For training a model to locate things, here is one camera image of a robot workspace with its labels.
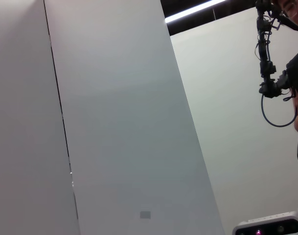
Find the white ceiling light strip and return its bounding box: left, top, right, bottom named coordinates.
left=164, top=0, right=228, bottom=24

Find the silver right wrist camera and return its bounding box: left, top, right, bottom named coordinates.
left=231, top=211, right=298, bottom=235

